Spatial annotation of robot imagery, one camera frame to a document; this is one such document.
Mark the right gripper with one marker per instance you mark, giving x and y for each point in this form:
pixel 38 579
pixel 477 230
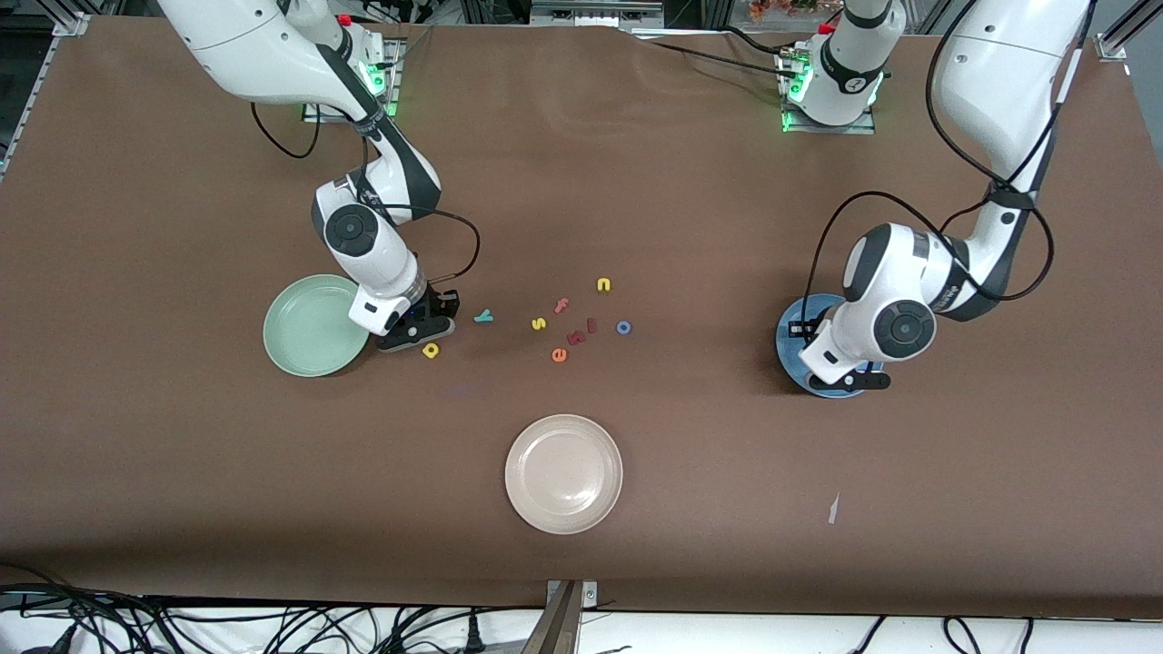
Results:
pixel 434 305

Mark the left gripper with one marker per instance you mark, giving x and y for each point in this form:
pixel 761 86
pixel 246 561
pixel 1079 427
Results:
pixel 803 330

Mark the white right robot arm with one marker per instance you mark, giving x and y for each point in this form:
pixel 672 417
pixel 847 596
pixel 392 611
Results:
pixel 273 45

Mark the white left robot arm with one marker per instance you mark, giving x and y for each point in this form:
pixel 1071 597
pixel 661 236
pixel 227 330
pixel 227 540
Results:
pixel 999 73

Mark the blue plate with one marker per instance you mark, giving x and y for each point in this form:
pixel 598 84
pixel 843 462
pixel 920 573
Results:
pixel 786 350

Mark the light green plate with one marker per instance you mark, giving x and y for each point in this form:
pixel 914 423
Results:
pixel 309 327

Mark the white tape scrap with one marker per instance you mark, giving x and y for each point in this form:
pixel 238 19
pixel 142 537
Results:
pixel 833 509

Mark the beige plate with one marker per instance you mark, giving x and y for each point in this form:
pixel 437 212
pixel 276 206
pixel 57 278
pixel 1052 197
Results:
pixel 563 474

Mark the orange flowers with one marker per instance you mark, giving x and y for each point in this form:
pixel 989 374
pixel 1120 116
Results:
pixel 781 9

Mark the grey metal box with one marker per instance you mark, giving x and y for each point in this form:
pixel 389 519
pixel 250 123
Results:
pixel 595 11

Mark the black power plug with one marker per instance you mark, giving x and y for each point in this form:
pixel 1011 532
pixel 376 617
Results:
pixel 473 631

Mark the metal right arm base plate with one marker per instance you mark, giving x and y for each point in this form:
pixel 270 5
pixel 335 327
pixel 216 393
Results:
pixel 391 104

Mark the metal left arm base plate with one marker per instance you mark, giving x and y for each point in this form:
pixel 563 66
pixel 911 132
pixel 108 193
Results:
pixel 863 127

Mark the aluminium frame rail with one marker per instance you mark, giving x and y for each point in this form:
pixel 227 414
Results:
pixel 27 100
pixel 1122 36

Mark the aluminium corner bracket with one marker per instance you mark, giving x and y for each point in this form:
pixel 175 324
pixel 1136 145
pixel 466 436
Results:
pixel 73 24

